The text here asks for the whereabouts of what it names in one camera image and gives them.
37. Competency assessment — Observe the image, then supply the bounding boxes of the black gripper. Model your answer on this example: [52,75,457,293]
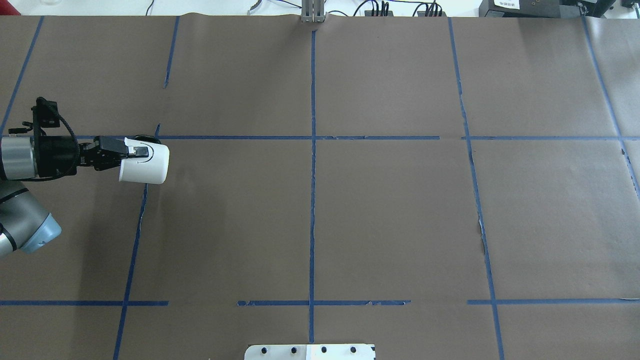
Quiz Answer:
[34,136,130,178]

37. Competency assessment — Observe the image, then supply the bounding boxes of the white mug with smiley face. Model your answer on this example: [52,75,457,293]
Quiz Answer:
[118,137,170,185]

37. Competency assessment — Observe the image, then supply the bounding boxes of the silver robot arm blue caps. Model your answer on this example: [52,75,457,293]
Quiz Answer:
[0,136,149,256]

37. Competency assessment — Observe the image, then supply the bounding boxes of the black power strip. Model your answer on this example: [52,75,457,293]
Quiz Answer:
[353,0,447,18]

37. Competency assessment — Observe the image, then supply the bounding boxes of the black equipment box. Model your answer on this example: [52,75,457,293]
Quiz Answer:
[478,0,615,19]

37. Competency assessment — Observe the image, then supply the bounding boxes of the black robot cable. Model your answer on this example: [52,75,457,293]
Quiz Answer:
[7,112,83,176]

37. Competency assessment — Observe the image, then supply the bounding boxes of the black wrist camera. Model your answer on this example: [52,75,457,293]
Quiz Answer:
[31,96,61,136]

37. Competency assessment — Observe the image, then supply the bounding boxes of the aluminium frame post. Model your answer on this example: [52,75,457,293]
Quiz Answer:
[301,0,327,24]

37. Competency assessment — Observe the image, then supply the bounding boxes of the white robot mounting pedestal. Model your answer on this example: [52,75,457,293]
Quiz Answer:
[244,343,377,360]

